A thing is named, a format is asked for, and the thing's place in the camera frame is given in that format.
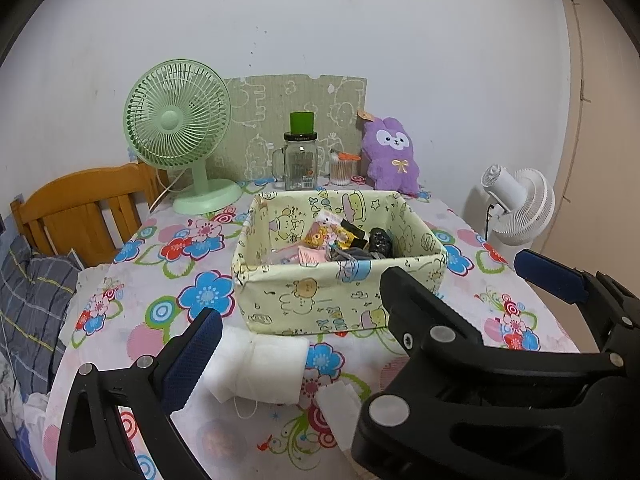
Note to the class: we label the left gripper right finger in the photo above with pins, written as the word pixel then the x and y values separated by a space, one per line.
pixel 460 409

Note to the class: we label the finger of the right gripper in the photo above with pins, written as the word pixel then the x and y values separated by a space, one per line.
pixel 570 279

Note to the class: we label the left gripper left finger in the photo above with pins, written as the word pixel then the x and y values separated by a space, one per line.
pixel 93 443

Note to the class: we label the white foam roll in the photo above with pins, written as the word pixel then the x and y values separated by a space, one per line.
pixel 262 368

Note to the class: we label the white tissue sheet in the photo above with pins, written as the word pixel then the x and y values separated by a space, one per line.
pixel 340 406

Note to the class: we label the white standing fan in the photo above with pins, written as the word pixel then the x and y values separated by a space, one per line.
pixel 512 208

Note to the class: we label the grey plaid pillow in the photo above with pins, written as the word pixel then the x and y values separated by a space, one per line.
pixel 35 294

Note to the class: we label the black plastic bag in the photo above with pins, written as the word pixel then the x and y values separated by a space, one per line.
pixel 380 243

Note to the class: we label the grey folded cloth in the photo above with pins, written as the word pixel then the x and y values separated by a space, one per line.
pixel 352 254

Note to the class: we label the floral tablecloth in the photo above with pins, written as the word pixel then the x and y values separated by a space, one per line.
pixel 175 266

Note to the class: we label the yellow cartoon fabric storage box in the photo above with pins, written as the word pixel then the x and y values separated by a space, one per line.
pixel 306 298

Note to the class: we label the pink packet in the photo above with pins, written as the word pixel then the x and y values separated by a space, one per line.
pixel 302 255

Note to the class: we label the yellow cartoon snack packet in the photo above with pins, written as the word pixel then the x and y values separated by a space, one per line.
pixel 329 229

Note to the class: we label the wooden chair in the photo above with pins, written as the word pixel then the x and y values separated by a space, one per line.
pixel 88 211

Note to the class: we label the purple bunny plush toy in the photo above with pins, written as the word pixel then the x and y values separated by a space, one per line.
pixel 390 155

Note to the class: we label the cotton swab jar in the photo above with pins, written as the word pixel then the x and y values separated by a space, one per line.
pixel 342 167

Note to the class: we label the glass mason jar mug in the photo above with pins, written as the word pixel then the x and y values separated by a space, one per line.
pixel 296 163

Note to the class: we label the green plastic cup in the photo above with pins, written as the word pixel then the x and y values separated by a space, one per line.
pixel 302 123

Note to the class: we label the green desk fan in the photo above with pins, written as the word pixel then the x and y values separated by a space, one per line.
pixel 175 116

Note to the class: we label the green cartoon cardboard panel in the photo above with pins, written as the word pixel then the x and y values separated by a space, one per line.
pixel 260 116

